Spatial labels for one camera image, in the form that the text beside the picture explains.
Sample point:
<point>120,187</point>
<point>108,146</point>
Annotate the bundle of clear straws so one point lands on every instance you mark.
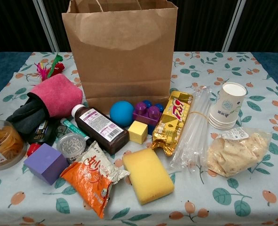
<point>195,127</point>

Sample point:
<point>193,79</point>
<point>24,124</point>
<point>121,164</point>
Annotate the stack of white paper cups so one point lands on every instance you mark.
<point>228,103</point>

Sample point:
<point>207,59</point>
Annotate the bread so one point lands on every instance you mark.
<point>232,153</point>

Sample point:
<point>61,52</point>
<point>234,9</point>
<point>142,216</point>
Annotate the purple foam cube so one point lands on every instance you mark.
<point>44,162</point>

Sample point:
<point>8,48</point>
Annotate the brown tape roll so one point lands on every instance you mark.
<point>4,143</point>

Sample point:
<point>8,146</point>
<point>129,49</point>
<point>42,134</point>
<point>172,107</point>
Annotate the brown paper bag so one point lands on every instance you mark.
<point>122,70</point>

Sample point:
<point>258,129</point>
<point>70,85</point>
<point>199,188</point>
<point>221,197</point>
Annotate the purple toy brick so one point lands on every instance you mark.
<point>144,115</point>

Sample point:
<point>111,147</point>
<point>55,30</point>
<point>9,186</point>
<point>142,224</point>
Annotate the blue ball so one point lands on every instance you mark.
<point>121,114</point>

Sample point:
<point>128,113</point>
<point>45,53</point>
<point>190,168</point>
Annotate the yellow cube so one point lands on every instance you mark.
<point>137,131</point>

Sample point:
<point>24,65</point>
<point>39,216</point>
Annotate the blue toy brick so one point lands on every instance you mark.
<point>153,130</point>

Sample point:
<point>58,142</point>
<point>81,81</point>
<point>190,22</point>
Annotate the gold wafer packet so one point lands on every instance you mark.
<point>174,117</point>

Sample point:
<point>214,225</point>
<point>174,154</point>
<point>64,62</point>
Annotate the brown syrup bottle white cap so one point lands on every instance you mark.
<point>98,127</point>

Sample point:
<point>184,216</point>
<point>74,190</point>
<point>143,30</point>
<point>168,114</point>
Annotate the yellow sponge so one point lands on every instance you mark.
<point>148,176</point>

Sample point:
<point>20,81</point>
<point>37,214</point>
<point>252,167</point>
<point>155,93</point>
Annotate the green marker pen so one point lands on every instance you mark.
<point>73,127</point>

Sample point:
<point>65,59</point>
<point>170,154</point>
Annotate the clear tub of paper clips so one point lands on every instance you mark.
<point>70,143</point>

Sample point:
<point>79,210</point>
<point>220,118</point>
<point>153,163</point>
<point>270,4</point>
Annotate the pink towel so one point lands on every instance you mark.
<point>58,94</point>

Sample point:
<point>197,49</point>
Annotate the orange white snack packet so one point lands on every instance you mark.
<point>89,179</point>

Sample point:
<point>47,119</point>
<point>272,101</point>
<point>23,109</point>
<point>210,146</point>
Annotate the colourful feather shuttlecock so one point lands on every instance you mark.
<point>56,69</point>

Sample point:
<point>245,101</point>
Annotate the floral print tablecloth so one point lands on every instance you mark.
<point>200,188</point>

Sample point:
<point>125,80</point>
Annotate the black bottle red cap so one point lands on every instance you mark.
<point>43,131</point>

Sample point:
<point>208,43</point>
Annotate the black pleated curtain panel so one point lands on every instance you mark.
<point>265,23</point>
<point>200,23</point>
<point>56,9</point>
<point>11,23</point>

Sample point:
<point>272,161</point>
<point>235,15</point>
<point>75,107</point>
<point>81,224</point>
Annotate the dark grey cloth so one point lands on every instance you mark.
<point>28,115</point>

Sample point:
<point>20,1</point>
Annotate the white screen frame post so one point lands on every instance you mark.
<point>46,26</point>
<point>232,26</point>

